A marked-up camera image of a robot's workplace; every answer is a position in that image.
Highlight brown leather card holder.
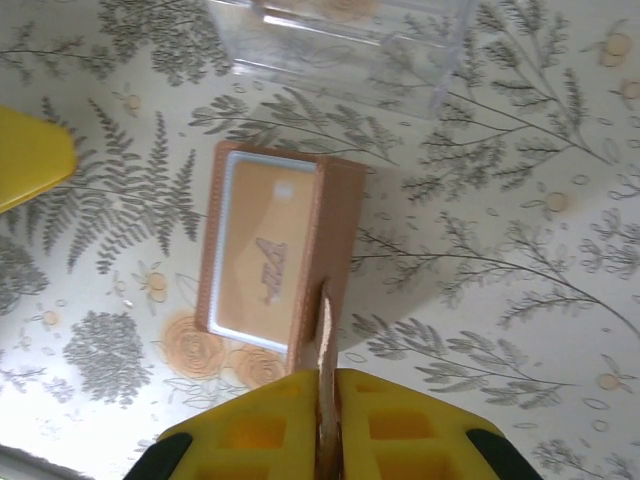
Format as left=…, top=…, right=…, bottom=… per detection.
left=193, top=139, right=370, bottom=480

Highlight clear acrylic box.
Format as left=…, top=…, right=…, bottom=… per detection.
left=206, top=0, right=476, bottom=122

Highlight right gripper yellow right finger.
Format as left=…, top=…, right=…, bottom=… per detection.
left=334, top=366, right=532, bottom=480

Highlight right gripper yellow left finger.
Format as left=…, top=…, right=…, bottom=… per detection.
left=122, top=368, right=321, bottom=480

